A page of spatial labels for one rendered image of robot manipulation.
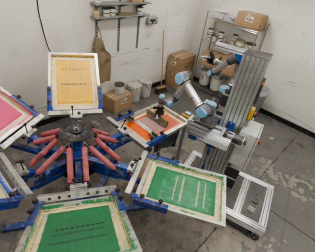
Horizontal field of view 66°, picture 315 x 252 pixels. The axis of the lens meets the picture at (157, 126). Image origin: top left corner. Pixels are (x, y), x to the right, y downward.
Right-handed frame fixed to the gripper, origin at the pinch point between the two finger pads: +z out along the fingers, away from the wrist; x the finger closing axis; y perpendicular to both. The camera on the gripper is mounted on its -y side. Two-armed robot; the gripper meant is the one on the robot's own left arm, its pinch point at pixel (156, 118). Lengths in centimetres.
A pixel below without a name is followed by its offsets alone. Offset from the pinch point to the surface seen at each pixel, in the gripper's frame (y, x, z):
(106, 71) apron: -194, 66, 32
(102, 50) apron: -195, 57, -11
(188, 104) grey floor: -89, 219, 102
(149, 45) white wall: -198, 182, -2
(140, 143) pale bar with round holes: 27, -54, -5
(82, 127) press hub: -1, -105, -31
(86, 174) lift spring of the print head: 36, -125, -14
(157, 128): 11.2, -9.9, 4.4
